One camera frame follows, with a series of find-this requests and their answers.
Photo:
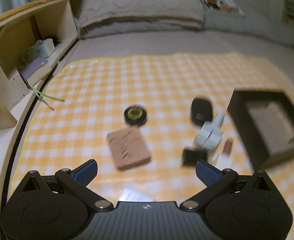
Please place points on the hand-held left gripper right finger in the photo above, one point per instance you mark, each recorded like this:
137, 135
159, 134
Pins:
207, 173

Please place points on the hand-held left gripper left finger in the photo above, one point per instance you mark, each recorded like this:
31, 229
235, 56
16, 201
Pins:
87, 172

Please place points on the small white box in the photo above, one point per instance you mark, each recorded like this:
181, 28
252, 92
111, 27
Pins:
223, 160

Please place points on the black charger plug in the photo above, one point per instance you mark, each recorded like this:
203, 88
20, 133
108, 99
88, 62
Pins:
190, 157

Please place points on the carved wooden block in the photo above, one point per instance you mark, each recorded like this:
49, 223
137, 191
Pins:
128, 148

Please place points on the black cardboard box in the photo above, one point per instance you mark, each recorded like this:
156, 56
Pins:
239, 115

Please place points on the black round tin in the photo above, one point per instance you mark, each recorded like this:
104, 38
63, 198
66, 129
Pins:
135, 114

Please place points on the plain light wooden block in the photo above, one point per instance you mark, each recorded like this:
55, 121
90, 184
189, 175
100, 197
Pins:
284, 120

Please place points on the small brown block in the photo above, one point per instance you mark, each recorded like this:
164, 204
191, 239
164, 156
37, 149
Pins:
228, 146

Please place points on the white watch band tool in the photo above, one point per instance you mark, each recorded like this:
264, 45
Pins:
208, 136

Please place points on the black oval case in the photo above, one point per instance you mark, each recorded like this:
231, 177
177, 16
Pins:
200, 108

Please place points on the yellow checkered mat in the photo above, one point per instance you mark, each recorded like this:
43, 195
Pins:
161, 80

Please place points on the purple book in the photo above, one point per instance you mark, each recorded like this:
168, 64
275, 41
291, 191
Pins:
33, 66

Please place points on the wooden headboard shelf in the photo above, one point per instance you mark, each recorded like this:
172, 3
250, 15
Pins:
2, 87

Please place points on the white box with label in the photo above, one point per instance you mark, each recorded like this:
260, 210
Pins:
40, 48

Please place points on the grey bed sheet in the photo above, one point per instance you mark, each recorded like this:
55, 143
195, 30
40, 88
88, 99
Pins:
161, 43

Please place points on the light grey pillow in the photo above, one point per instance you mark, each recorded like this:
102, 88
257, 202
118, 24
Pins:
249, 22

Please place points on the printed magazine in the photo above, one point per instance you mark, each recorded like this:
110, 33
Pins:
221, 3

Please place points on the beige fluffy pillow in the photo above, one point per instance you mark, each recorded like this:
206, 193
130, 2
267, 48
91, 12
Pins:
142, 5

